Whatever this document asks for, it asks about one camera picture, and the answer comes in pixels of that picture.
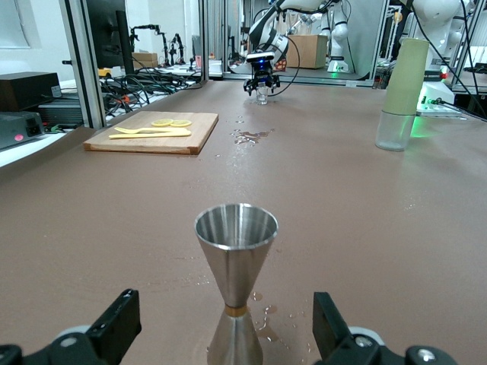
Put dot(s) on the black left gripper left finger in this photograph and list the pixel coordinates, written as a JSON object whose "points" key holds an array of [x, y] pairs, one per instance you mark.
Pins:
{"points": [[114, 331]]}

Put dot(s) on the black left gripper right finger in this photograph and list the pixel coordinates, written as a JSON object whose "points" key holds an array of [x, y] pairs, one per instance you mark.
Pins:
{"points": [[336, 344]]}

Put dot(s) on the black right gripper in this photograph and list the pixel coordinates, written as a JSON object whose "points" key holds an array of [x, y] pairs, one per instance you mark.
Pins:
{"points": [[262, 69]]}

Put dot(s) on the small clear glass beaker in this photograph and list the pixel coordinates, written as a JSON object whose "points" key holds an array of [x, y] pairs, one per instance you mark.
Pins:
{"points": [[261, 95]]}

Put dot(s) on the steel double jigger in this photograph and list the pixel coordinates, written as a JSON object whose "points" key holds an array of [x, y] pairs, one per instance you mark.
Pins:
{"points": [[236, 266]]}

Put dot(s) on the black background robot arm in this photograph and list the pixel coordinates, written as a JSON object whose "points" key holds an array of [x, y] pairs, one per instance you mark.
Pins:
{"points": [[163, 42]]}

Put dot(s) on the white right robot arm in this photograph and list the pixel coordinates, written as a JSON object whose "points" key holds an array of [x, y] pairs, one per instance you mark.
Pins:
{"points": [[266, 30]]}

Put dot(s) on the large cardboard box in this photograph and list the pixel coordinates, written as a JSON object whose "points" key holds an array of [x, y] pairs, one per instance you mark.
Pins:
{"points": [[306, 51]]}

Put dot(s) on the lemon slice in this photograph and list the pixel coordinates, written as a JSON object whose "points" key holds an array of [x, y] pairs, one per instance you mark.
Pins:
{"points": [[161, 122], [181, 123]]}

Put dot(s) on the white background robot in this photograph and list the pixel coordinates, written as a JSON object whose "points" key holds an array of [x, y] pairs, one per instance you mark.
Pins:
{"points": [[338, 34]]}

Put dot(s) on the brown table cover sheet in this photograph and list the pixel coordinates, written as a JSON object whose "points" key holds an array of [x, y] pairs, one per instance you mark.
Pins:
{"points": [[342, 228]]}

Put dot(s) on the small cardboard box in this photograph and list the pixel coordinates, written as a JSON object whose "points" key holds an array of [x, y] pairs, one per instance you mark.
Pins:
{"points": [[146, 60]]}

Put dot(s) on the yellow plastic knife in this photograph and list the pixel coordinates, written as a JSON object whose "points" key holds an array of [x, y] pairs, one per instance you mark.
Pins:
{"points": [[152, 135]]}

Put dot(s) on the wooden cutting board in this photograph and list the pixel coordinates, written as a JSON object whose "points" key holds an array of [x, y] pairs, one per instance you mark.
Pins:
{"points": [[152, 142]]}

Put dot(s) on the green bottle with clear base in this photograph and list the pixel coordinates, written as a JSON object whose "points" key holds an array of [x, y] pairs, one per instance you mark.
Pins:
{"points": [[403, 83]]}

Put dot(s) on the black computer monitor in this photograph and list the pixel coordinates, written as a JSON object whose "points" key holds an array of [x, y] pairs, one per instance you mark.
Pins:
{"points": [[110, 38]]}

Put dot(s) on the black ribbed device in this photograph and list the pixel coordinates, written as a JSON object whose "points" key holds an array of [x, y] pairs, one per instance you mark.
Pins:
{"points": [[61, 112]]}

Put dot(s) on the grey power supply unit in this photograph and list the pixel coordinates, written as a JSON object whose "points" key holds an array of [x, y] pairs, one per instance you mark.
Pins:
{"points": [[15, 129]]}

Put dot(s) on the black equipment box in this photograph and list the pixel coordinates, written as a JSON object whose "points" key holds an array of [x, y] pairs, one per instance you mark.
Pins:
{"points": [[26, 89]]}

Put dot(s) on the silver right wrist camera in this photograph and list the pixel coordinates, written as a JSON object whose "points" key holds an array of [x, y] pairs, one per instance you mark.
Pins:
{"points": [[260, 58]]}

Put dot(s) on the aluminium frame post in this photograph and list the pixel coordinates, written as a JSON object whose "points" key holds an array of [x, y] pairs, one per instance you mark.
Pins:
{"points": [[206, 38], [85, 57]]}

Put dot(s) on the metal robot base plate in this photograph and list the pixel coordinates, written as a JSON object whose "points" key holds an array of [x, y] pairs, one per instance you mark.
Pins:
{"points": [[441, 108]]}

